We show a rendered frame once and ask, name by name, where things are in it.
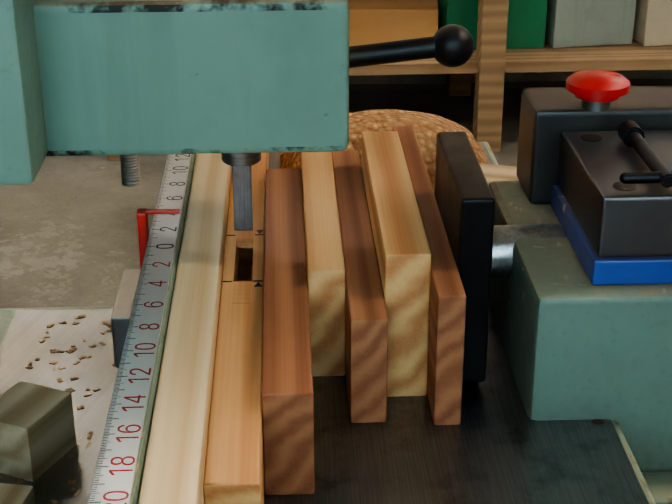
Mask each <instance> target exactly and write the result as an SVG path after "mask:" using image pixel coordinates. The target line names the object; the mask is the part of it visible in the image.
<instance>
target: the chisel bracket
mask: <svg viewBox="0 0 672 504"><path fill-rule="evenodd" d="M34 22H35V31H36V41H37V51H38V61H39V70H40V80H41V90H42V100H43V109H44V119H45V129H46V139H47V148H48V152H47V155H46V156H93V155H152V154H212V153H221V154H222V161H223V162H224V163H225V164H227V165H230V166H235V167H245V166H251V165H254V164H256V163H258V162H259V161H260V160H261V153H271V152H331V151H342V150H345V149H346V148H347V146H348V144H349V5H348V0H36V1H35V2H34Z"/></svg>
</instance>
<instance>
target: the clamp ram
mask: <svg viewBox="0 0 672 504"><path fill-rule="evenodd" d="M435 198H436V201H437V204H438V208H439V211H440V214H441V217H442V220H443V224H444V227H445V230H446V233H447V236H448V240H449V243H450V246H451V249H452V253H453V256H454V259H455V262H456V265H457V269H458V272H459V275H460V278H461V281H462V285H463V288H464V291H465V294H466V316H465V338H464V360H463V382H483V381H484V380H485V378H486V366H487V347H488V329H489V311H490V292H491V278H509V277H510V276H511V272H512V265H513V247H514V243H515V241H517V240H518V239H520V238H553V237H567V236H566V234H565V231H564V228H563V226H562V224H527V225H494V218H495V199H494V197H493V194H492V192H491V190H490V187H489V185H488V183H487V180H486V178H485V176H484V173H483V171H482V169H481V166H480V164H479V162H478V159H477V157H476V155H475V152H474V150H473V147H472V145H471V143H470V140H469V138H468V136H467V133H466V132H439V133H438V134H437V140H436V170H435Z"/></svg>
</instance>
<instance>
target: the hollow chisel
mask: <svg viewBox="0 0 672 504"><path fill-rule="evenodd" d="M232 178H233V204H234V230H235V231H252V230H253V202H252V170H251V166H245V167H235V166H232Z"/></svg>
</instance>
